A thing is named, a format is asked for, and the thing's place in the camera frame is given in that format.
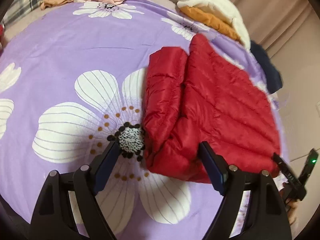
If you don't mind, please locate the navy garment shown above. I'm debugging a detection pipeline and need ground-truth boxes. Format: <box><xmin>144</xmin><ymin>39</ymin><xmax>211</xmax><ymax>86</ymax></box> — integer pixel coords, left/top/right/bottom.
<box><xmin>250</xmin><ymin>40</ymin><xmax>283</xmax><ymax>93</ymax></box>

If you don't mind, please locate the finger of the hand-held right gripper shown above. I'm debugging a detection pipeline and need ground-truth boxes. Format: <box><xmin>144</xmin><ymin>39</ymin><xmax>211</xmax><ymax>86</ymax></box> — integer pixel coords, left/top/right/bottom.
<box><xmin>272</xmin><ymin>153</ymin><xmax>307</xmax><ymax>200</ymax></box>

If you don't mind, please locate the purple floral blanket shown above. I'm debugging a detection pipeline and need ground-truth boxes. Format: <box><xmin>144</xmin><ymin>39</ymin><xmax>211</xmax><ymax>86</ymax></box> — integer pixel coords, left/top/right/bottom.
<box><xmin>0</xmin><ymin>0</ymin><xmax>290</xmax><ymax>235</ymax></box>

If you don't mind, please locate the orange garment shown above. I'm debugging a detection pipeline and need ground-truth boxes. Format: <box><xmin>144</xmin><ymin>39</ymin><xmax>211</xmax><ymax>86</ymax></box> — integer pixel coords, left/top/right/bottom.
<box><xmin>179</xmin><ymin>6</ymin><xmax>242</xmax><ymax>42</ymax></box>

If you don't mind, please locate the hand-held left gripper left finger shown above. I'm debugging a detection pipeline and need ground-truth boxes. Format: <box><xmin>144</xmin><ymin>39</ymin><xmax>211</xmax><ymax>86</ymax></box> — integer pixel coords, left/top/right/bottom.
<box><xmin>30</xmin><ymin>141</ymin><xmax>123</xmax><ymax>240</ymax></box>

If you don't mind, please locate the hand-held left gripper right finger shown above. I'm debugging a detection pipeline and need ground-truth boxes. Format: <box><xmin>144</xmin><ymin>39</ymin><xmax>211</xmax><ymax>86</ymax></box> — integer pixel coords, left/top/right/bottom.
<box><xmin>199</xmin><ymin>141</ymin><xmax>293</xmax><ymax>240</ymax></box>

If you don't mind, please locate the white fleece garment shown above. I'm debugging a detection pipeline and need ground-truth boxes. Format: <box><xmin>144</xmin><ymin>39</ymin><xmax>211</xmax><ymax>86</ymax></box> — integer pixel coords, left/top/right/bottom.
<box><xmin>158</xmin><ymin>0</ymin><xmax>251</xmax><ymax>50</ymax></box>

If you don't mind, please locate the dark red puffer jacket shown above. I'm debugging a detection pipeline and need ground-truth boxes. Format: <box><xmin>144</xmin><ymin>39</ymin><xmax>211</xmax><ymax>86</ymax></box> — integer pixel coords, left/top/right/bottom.
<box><xmin>142</xmin><ymin>33</ymin><xmax>282</xmax><ymax>184</ymax></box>

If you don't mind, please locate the person's right hand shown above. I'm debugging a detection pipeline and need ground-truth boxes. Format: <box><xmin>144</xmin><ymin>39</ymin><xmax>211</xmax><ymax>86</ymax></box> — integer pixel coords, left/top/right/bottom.
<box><xmin>286</xmin><ymin>200</ymin><xmax>298</xmax><ymax>226</ymax></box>

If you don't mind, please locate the beige curtain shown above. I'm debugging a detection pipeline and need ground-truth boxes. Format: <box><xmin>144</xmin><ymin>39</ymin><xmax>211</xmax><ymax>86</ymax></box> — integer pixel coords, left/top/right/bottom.
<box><xmin>225</xmin><ymin>0</ymin><xmax>320</xmax><ymax>55</ymax></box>

